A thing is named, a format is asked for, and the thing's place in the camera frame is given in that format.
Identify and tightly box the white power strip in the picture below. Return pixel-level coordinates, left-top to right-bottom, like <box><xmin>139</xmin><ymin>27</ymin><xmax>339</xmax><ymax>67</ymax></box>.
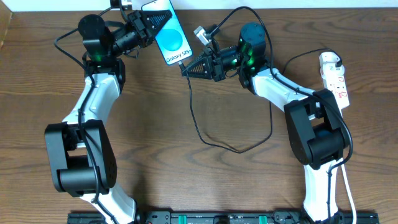
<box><xmin>320</xmin><ymin>63</ymin><xmax>349</xmax><ymax>111</ymax></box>

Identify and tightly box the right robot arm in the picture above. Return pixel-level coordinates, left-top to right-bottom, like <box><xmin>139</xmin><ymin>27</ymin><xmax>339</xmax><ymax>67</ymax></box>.
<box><xmin>181</xmin><ymin>22</ymin><xmax>353</xmax><ymax>223</ymax></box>

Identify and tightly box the white USB charger adapter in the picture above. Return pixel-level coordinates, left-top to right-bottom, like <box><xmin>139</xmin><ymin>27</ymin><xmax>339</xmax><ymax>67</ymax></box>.
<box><xmin>319</xmin><ymin>52</ymin><xmax>345</xmax><ymax>77</ymax></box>

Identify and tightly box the black USB charging cable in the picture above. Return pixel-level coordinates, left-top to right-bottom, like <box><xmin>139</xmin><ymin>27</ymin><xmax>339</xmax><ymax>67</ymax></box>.
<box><xmin>178</xmin><ymin>48</ymin><xmax>343</xmax><ymax>154</ymax></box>

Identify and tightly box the blue screen Samsung smartphone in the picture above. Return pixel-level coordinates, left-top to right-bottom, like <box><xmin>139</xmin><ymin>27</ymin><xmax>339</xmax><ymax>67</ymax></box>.
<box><xmin>141</xmin><ymin>0</ymin><xmax>193</xmax><ymax>65</ymax></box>

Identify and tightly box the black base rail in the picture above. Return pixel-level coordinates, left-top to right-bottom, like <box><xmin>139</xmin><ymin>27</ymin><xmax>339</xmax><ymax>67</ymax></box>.
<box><xmin>67</xmin><ymin>210</ymin><xmax>381</xmax><ymax>224</ymax></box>

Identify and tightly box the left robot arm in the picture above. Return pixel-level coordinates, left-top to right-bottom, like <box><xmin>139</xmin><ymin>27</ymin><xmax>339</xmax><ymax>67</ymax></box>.
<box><xmin>44</xmin><ymin>10</ymin><xmax>172</xmax><ymax>223</ymax></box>

